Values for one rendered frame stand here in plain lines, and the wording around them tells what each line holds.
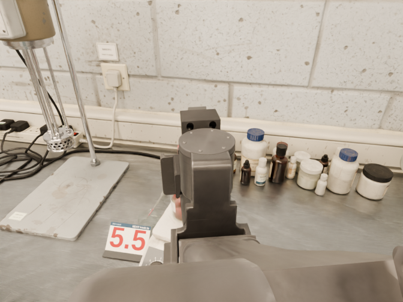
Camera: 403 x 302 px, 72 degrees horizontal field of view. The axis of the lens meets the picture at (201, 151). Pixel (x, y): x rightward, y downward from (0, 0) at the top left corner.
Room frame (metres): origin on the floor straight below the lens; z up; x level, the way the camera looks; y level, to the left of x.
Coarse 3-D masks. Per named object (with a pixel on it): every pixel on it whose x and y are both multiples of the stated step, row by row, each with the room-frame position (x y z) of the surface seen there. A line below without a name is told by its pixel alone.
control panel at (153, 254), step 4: (148, 248) 0.34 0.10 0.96; (152, 248) 0.34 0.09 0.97; (156, 248) 0.34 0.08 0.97; (148, 252) 0.33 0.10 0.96; (152, 252) 0.33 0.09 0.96; (156, 252) 0.33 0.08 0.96; (160, 252) 0.33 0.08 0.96; (148, 256) 0.32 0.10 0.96; (152, 256) 0.32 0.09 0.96; (156, 256) 0.32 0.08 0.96; (160, 256) 0.32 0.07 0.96; (144, 260) 0.32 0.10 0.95; (148, 260) 0.32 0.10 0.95; (152, 260) 0.32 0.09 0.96; (156, 260) 0.32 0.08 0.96; (160, 260) 0.32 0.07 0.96; (144, 264) 0.31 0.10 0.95; (148, 264) 0.31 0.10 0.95
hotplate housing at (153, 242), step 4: (152, 236) 0.36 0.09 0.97; (152, 240) 0.35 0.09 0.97; (156, 240) 0.35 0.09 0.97; (160, 240) 0.35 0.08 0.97; (164, 240) 0.35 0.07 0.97; (148, 244) 0.34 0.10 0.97; (152, 244) 0.34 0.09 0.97; (156, 244) 0.34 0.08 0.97; (160, 244) 0.34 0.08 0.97; (160, 248) 0.33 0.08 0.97; (144, 252) 0.33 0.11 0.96; (144, 256) 0.33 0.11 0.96; (140, 264) 0.32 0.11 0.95
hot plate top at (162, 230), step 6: (168, 210) 0.41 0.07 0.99; (162, 216) 0.39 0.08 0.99; (168, 216) 0.39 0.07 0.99; (162, 222) 0.38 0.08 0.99; (168, 222) 0.38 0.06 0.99; (174, 222) 0.38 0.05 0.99; (156, 228) 0.36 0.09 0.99; (162, 228) 0.36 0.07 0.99; (168, 228) 0.36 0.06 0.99; (174, 228) 0.36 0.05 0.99; (156, 234) 0.35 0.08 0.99; (162, 234) 0.35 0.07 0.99; (168, 234) 0.35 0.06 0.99; (168, 240) 0.34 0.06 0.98
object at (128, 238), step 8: (112, 232) 0.41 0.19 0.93; (120, 232) 0.41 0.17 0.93; (128, 232) 0.40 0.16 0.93; (136, 232) 0.40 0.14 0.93; (144, 232) 0.40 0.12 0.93; (112, 240) 0.39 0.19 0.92; (120, 240) 0.39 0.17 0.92; (128, 240) 0.39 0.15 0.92; (136, 240) 0.39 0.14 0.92; (144, 240) 0.39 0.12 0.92; (120, 248) 0.38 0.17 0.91; (128, 248) 0.38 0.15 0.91; (136, 248) 0.38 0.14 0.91; (144, 248) 0.38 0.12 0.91
